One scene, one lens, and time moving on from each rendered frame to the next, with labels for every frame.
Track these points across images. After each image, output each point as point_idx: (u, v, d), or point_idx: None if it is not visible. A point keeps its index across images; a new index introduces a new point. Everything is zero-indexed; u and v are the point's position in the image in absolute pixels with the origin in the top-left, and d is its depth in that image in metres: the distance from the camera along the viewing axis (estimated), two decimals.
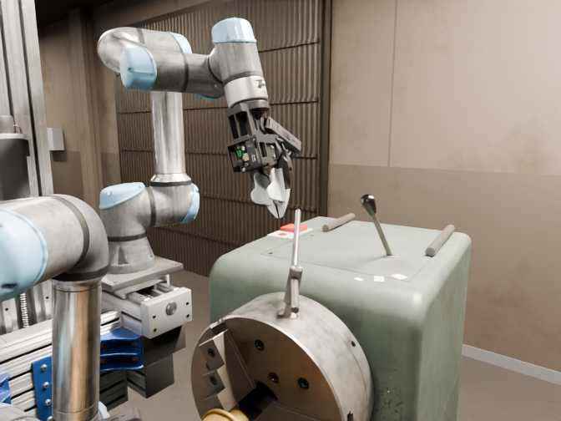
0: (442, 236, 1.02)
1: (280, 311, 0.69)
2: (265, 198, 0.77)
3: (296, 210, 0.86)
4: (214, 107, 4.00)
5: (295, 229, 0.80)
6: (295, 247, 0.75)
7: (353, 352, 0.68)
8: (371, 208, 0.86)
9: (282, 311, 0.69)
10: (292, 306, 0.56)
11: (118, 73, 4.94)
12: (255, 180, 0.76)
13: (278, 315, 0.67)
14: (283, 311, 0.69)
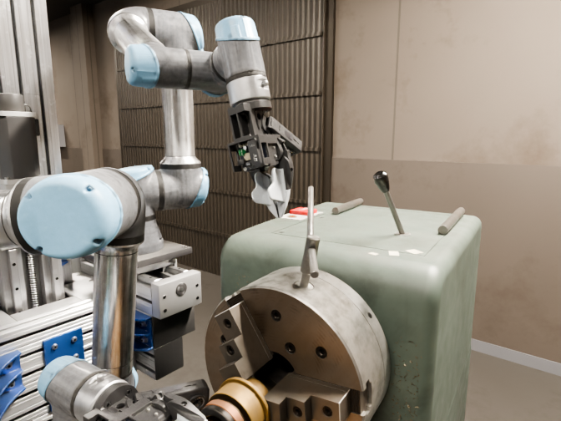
0: (453, 217, 1.02)
1: (296, 281, 0.68)
2: (265, 198, 0.77)
3: (309, 187, 0.86)
4: (217, 102, 4.00)
5: (310, 204, 0.80)
6: (310, 220, 0.74)
7: (370, 323, 0.67)
8: (384, 185, 0.85)
9: (299, 281, 0.68)
10: (312, 271, 0.56)
11: (120, 69, 4.94)
12: (256, 180, 0.76)
13: (295, 286, 0.67)
14: (300, 282, 0.68)
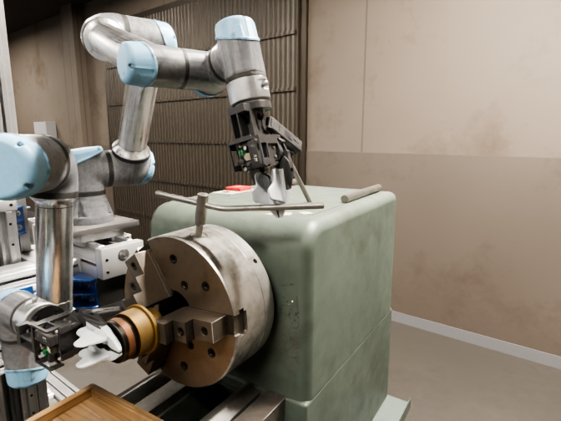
0: (361, 190, 1.15)
1: (204, 235, 0.82)
2: (265, 198, 0.77)
3: (320, 202, 0.73)
4: (199, 98, 4.13)
5: (280, 204, 0.75)
6: (249, 205, 0.77)
7: (254, 266, 0.81)
8: None
9: (204, 235, 0.81)
10: (157, 190, 0.81)
11: (108, 67, 5.07)
12: (256, 180, 0.75)
13: None
14: (204, 235, 0.81)
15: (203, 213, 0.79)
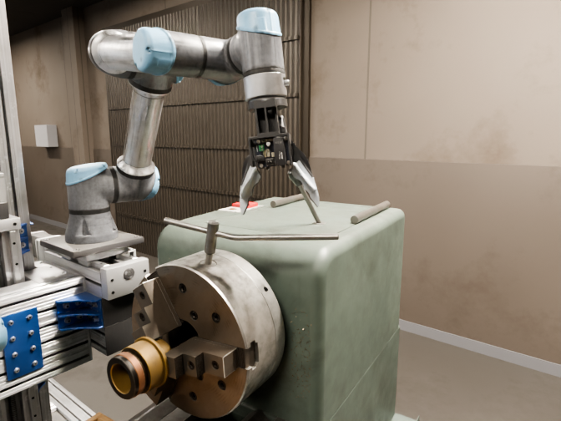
0: (371, 209, 1.14)
1: (214, 262, 0.80)
2: (245, 192, 0.76)
3: (335, 233, 0.72)
4: (201, 103, 4.11)
5: (294, 234, 0.74)
6: (261, 234, 0.75)
7: (265, 295, 0.79)
8: (296, 179, 0.97)
9: (214, 263, 0.80)
10: (165, 218, 0.79)
11: None
12: (252, 174, 0.74)
13: None
14: (214, 263, 0.80)
15: (214, 241, 0.77)
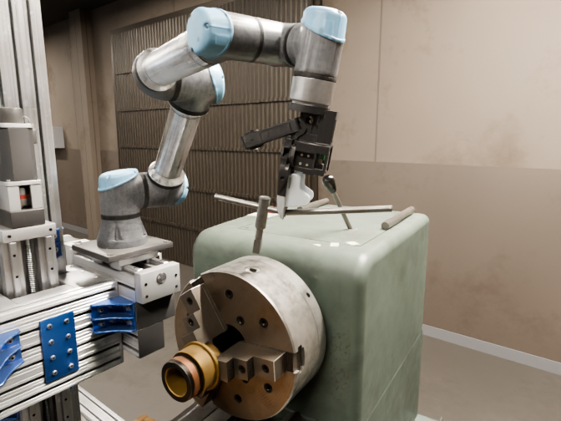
0: (398, 215, 1.16)
1: (258, 269, 0.83)
2: (290, 200, 0.75)
3: (388, 205, 0.73)
4: (210, 105, 4.14)
5: (346, 206, 0.75)
6: (313, 208, 0.76)
7: (307, 301, 0.82)
8: (331, 186, 1.00)
9: (259, 270, 0.82)
10: (215, 194, 0.80)
11: (117, 73, 5.08)
12: (300, 182, 0.73)
13: (252, 266, 0.83)
14: (258, 270, 0.82)
15: (265, 216, 0.78)
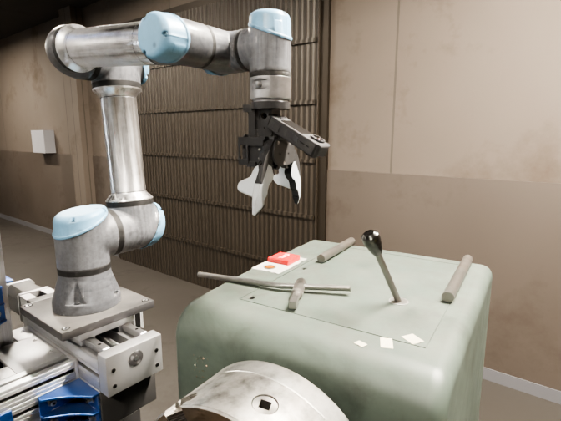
0: (460, 275, 0.85)
1: (274, 400, 0.51)
2: (289, 184, 0.83)
3: (201, 271, 0.90)
4: (208, 109, 3.83)
5: (229, 276, 0.87)
6: (255, 281, 0.85)
7: None
8: (376, 247, 0.69)
9: (275, 403, 0.51)
10: (350, 286, 0.80)
11: None
12: (278, 169, 0.81)
13: (264, 395, 0.52)
14: (274, 403, 0.51)
15: None
